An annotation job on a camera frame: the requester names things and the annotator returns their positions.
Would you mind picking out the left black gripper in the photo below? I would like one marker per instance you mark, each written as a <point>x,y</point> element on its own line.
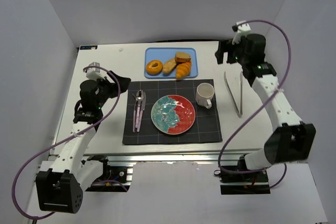
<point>112,84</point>

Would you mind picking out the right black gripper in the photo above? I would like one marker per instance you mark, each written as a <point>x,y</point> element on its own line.
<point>226,51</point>

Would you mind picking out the long tan bread roll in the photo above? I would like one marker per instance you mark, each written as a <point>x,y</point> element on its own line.
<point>169,66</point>

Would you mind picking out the metal tongs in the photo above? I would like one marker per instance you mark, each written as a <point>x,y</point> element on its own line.
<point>237,106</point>

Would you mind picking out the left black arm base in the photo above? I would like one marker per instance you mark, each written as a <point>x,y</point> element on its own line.
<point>113,178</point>

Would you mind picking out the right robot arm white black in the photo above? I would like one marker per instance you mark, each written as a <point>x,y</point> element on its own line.
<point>291,139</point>

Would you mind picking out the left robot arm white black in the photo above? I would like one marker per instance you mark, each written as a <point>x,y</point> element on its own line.
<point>61,187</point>

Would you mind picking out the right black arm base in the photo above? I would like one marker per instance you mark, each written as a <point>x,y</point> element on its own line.
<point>243,184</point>

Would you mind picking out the sliced round bread loaf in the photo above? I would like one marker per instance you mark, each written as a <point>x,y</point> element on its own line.
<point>182,57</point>

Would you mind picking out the orange donut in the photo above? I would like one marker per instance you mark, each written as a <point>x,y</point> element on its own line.
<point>154,67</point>

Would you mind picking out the golden croissant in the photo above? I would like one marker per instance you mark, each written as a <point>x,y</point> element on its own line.
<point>183,69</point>

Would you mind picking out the white ceramic mug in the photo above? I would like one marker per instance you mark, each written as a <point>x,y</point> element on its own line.
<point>204,95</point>

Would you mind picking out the blue plastic tray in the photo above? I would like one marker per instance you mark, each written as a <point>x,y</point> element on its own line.
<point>163,54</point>

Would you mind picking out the left blue corner label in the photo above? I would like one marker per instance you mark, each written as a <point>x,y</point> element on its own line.
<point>88,47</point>

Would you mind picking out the teal and red plate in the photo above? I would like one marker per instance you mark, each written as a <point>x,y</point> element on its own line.
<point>173,114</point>

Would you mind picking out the dark checked placemat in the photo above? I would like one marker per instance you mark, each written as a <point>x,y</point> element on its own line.
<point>206,128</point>

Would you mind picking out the pink handled spoon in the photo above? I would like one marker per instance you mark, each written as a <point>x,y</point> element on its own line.
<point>139,105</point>

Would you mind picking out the pink handled knife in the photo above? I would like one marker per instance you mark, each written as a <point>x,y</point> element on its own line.
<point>141,110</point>

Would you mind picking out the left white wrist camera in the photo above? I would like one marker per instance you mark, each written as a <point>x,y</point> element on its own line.
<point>92,71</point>

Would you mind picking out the pink handled fork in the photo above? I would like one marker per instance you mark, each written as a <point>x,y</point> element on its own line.
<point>136,96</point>

